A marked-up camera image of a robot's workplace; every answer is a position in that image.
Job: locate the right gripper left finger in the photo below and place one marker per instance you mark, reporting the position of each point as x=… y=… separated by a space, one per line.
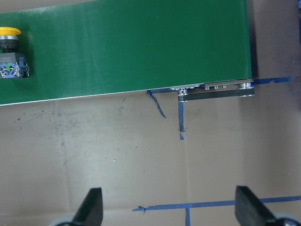
x=90 y=212

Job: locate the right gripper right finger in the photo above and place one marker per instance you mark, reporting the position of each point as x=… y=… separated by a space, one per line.
x=250 y=211

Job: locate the green conveyor belt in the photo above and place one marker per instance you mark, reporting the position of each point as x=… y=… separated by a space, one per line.
x=114 y=46

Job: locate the yellow push button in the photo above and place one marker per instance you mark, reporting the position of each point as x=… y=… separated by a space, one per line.
x=13 y=64

